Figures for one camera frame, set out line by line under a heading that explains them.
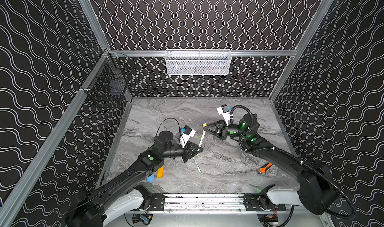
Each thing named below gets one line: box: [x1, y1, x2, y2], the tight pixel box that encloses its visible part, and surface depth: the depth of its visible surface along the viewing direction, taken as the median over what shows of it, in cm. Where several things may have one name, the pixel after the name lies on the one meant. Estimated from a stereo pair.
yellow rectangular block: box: [156, 165, 165, 179], surface depth 85 cm
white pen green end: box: [192, 157, 202, 174], surface depth 87 cm
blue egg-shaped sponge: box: [146, 174, 155, 183], surface depth 81 cm
